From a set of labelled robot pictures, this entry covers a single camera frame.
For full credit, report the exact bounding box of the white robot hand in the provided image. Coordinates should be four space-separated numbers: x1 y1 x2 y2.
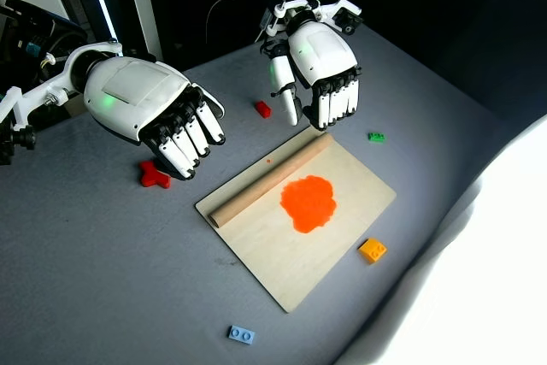
259 21 363 132
83 56 226 181

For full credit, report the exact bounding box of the wooden rolling pin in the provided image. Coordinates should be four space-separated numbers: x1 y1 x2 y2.
208 132 334 229

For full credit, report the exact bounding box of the red cross-shaped block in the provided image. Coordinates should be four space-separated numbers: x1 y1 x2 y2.
138 160 172 189

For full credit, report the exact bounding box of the flat orange dough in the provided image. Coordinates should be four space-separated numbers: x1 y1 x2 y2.
279 174 339 235

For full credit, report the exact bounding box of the grey table cloth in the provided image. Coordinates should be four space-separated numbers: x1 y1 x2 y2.
0 22 514 365

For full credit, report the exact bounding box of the yellow toy brick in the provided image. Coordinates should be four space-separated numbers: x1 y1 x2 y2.
357 237 388 264

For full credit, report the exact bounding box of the light wooden board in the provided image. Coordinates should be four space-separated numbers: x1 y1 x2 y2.
195 125 397 314

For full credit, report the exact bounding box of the white backdrop sheet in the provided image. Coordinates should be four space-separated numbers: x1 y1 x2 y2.
332 112 547 365

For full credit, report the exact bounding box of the blue toy brick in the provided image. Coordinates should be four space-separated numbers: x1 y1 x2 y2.
226 324 256 345

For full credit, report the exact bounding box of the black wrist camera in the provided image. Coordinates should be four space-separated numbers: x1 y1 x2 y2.
332 8 363 36
0 121 38 165

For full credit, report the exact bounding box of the white upright post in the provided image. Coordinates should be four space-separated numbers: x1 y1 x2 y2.
122 0 164 62

